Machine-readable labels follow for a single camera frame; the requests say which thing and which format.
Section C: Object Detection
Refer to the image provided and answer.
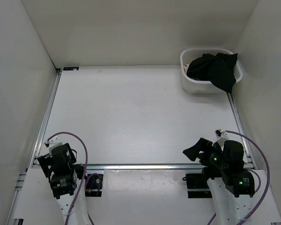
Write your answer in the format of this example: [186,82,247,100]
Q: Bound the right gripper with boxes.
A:
[183,137,228,170]

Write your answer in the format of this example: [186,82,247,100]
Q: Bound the black trousers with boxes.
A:
[186,53,238,94]

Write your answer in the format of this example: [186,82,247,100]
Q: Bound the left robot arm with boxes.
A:
[37,142,92,225]

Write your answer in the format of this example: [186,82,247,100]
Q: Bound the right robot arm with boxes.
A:
[183,138,255,225]

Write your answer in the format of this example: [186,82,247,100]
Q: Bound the beige trousers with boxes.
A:
[183,64,190,73]

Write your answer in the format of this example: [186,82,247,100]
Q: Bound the white front cover board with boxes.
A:
[13,169,281,225]

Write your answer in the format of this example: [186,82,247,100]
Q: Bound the white plastic laundry basket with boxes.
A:
[180,48,243,94]

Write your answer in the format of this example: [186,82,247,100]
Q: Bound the dark blue label sticker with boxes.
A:
[63,67,79,71]

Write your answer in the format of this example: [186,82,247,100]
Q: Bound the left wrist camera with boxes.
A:
[44,136,62,151]

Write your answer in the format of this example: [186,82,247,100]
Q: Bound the front aluminium rail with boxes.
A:
[32,163,255,171]

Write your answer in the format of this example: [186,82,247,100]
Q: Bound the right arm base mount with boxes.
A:
[182,170,212,199]

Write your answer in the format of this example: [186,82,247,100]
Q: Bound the left aluminium rail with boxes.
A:
[5,68,63,225]

